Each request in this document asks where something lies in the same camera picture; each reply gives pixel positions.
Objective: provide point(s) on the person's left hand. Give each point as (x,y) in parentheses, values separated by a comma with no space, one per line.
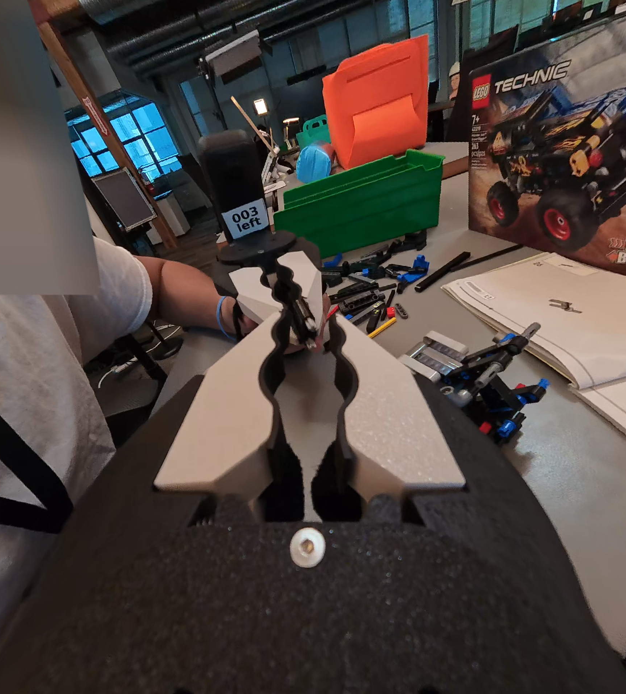
(250,327)

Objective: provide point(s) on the dark framed screen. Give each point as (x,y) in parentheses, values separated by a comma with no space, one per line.
(124,199)

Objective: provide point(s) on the green plastic bin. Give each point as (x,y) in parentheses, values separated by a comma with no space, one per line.
(362,211)

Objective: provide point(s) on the pile of loose lego pieces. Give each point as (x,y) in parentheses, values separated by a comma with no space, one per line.
(367,293)

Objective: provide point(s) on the thin long black lego axle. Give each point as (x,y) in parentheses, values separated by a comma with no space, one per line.
(494,257)

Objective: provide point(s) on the small black lego assembly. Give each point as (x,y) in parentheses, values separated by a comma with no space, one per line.
(302,317)

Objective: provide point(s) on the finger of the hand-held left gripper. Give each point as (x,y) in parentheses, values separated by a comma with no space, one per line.
(250,293)
(307,282)

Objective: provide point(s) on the lego instruction booklet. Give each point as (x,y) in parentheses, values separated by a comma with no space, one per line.
(578,325)

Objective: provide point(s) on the long black lego beam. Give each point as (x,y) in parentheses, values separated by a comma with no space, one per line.
(443,271)

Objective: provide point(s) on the lego set box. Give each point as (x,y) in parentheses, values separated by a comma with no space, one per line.
(562,152)

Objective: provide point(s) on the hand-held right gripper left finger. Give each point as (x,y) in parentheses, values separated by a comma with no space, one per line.
(221,428)

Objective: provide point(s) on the studio light panel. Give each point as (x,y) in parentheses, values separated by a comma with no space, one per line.
(234,54)

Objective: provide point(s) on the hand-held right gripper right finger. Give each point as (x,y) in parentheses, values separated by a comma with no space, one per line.
(399,428)

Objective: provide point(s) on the wooden post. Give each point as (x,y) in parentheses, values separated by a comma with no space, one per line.
(101,130)

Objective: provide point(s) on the partly built lego model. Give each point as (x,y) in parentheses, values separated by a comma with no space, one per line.
(475,379)

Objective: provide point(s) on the blue wristband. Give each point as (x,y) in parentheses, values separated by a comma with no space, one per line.
(221,317)

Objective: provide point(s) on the long yellow lego axle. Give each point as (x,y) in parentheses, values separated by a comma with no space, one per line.
(382,327)

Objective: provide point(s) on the paned window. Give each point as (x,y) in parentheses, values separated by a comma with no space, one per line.
(123,135)

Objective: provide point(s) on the person's left forearm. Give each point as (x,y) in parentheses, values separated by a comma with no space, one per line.
(183,293)

